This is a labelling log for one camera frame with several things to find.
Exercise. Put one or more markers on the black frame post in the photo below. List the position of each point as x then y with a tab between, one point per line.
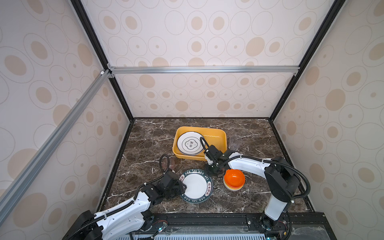
313	47
94	40

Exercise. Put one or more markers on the horizontal aluminium rail back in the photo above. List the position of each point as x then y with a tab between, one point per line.
205	69

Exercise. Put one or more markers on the yellow plastic bin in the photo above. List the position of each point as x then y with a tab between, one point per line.
215	137

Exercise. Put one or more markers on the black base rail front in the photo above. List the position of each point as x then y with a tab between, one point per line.
291	226

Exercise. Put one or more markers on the white plate green rim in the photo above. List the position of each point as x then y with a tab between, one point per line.
199	186

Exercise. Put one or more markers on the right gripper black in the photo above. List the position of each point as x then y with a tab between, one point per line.
217	173

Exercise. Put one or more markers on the white plate quatrefoil pattern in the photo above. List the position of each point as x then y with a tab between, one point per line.
189	143

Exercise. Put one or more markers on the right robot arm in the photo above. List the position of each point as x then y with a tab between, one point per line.
285	182

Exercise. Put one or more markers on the orange bowl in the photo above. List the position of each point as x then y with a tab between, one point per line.
234	178

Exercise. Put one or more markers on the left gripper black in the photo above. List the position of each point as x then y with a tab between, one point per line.
180	190

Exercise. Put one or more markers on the diagonal aluminium rail left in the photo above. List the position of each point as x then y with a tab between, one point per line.
21	184

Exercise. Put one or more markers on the black frame post left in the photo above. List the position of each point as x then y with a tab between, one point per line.
94	40

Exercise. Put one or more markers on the black frame post right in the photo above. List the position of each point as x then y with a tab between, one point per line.
313	47

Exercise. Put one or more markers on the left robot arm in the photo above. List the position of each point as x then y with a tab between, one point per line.
131	215

